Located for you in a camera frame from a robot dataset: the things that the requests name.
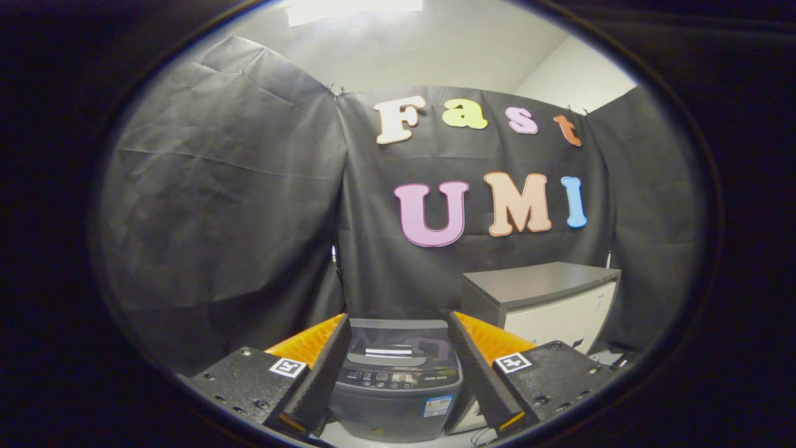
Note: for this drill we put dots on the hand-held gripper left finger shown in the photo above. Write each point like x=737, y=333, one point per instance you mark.
x=326, y=379

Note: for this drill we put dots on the black backdrop cloth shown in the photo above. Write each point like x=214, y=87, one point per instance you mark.
x=217, y=205

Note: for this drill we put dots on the white cabinet with grey top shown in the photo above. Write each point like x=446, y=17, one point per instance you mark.
x=547, y=286

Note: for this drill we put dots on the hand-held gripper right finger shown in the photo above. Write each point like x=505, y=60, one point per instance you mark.
x=479, y=379

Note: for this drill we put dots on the grey washing machine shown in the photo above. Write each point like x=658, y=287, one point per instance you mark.
x=392, y=414

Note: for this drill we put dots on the black box device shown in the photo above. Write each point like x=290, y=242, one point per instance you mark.
x=612, y=358

